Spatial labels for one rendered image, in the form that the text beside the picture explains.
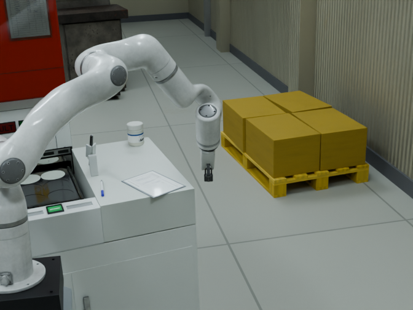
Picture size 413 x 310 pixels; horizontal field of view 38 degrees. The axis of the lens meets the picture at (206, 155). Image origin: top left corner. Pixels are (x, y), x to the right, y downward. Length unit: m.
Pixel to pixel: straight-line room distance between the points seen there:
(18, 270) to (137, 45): 0.74
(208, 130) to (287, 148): 2.32
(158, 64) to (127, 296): 0.92
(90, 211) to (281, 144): 2.36
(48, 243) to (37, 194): 0.35
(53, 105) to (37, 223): 0.54
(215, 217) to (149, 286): 1.83
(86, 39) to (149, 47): 5.24
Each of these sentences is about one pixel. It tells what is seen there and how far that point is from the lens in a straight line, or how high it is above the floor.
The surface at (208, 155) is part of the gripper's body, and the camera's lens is 2.14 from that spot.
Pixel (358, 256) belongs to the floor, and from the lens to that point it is 3.74.
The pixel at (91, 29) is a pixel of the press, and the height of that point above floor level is 0.77.
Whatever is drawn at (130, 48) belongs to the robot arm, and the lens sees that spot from 1.85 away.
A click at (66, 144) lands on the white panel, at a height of 0.99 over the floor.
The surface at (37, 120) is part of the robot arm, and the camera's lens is 1.74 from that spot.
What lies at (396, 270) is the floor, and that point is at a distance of 3.66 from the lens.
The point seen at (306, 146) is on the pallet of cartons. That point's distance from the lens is 4.39.
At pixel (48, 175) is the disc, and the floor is 0.90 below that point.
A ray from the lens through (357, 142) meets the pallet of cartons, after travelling 4.58.
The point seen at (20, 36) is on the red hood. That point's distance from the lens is 2.54.
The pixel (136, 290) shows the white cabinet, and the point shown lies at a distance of 2.35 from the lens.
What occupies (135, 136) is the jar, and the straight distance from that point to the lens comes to 2.67.
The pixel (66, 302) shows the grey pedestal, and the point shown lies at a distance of 1.94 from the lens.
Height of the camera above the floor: 1.89
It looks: 21 degrees down
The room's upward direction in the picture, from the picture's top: 2 degrees counter-clockwise
